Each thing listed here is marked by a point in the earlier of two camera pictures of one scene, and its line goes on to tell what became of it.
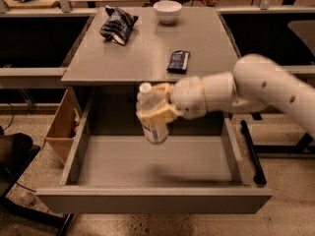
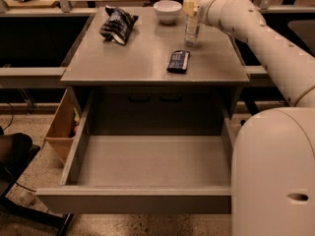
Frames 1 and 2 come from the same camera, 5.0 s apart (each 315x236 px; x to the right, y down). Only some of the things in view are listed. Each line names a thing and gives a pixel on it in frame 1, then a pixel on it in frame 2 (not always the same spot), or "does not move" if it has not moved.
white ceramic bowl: x=167 y=11 does not move
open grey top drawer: x=188 y=174 does not move
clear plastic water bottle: x=147 y=100 → x=192 y=23
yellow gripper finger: x=163 y=117 → x=190 y=7
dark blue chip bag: x=118 y=26 does not move
